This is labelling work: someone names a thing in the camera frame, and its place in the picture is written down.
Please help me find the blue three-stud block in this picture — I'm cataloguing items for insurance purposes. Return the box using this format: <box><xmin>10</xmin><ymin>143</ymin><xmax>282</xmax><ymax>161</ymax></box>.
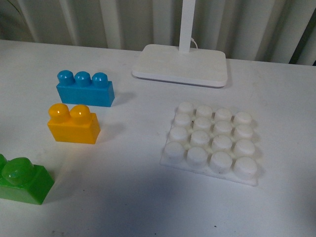
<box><xmin>56</xmin><ymin>70</ymin><xmax>115</xmax><ymax>107</ymax></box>

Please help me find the green toy block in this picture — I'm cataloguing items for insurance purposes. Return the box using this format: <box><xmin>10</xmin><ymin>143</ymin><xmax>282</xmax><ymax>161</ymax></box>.
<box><xmin>0</xmin><ymin>155</ymin><xmax>54</xmax><ymax>205</ymax></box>

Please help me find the yellow two-stud block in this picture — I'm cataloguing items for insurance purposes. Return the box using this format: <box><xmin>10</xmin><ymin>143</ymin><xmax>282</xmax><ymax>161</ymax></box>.
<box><xmin>47</xmin><ymin>103</ymin><xmax>101</xmax><ymax>144</ymax></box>

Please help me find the white lamp stand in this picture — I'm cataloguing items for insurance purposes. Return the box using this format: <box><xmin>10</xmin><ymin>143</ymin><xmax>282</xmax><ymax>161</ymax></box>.
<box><xmin>132</xmin><ymin>0</ymin><xmax>228</xmax><ymax>87</ymax></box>

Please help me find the white studded base plate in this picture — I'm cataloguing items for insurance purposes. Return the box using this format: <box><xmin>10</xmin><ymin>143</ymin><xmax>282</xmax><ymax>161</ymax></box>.
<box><xmin>160</xmin><ymin>102</ymin><xmax>259</xmax><ymax>187</ymax></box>

